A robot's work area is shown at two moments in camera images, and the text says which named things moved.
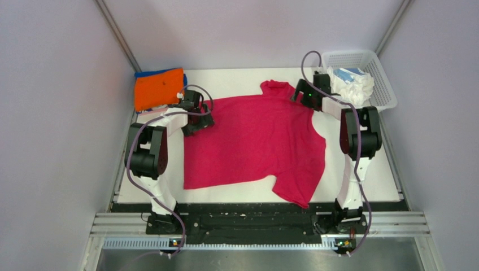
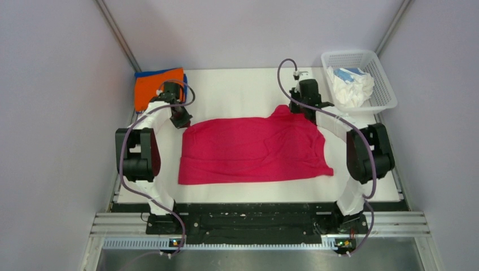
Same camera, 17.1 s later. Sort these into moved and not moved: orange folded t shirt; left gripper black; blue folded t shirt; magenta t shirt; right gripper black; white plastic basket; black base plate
Moved: right gripper black; left gripper black; magenta t shirt
Not moved: white plastic basket; blue folded t shirt; orange folded t shirt; black base plate
